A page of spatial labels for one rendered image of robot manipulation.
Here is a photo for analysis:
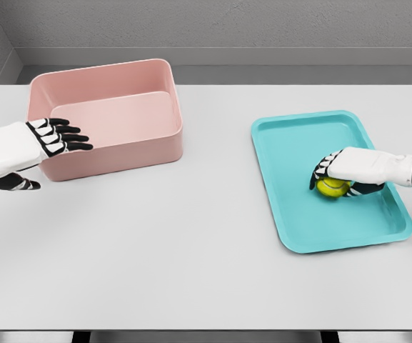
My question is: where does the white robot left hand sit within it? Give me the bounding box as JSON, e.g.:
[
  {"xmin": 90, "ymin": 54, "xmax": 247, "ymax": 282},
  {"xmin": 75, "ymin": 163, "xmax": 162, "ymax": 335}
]
[{"xmin": 0, "ymin": 117, "xmax": 94, "ymax": 192}]

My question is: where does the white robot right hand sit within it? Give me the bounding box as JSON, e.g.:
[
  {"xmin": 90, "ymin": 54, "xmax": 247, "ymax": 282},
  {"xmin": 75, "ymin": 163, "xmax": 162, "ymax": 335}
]
[{"xmin": 309, "ymin": 146, "xmax": 403, "ymax": 197}]

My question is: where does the yellow-green tennis ball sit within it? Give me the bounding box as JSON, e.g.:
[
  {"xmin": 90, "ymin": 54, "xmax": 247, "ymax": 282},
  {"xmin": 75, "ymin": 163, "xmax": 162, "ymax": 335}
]
[{"xmin": 316, "ymin": 177, "xmax": 351, "ymax": 199}]

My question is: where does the blue rectangular tray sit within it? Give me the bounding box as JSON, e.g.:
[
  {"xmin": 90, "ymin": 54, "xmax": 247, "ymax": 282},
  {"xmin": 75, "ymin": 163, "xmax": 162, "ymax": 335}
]
[{"xmin": 251, "ymin": 109, "xmax": 412, "ymax": 255}]

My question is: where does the pink rectangular basket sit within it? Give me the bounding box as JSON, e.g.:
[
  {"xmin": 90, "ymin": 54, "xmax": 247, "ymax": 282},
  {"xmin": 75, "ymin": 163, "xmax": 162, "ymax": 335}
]
[{"xmin": 25, "ymin": 58, "xmax": 185, "ymax": 182}]

